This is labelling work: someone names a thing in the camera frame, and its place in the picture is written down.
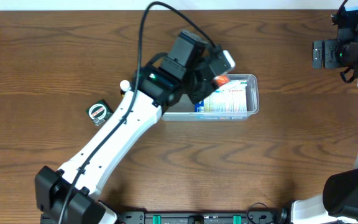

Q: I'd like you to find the blue snack packet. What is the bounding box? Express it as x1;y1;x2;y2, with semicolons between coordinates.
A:
195;90;248;119

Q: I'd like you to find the dark green round-label box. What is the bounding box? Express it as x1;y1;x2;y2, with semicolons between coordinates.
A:
86;100;113;127

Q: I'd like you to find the white green medicine box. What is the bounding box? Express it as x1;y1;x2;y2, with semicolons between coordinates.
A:
216;80;247;92

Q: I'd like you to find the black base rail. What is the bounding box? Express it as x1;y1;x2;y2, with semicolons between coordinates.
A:
99;205;291;224

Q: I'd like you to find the small dark bottle white cap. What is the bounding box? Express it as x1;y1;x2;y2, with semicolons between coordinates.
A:
119;80;132;92

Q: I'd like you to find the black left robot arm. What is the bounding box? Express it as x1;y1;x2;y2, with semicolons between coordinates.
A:
35;30;235;223

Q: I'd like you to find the clear plastic container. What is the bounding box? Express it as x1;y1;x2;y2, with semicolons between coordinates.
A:
162;74;259;121

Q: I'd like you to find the red white sachet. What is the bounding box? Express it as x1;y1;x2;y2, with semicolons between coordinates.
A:
213;75;231;88

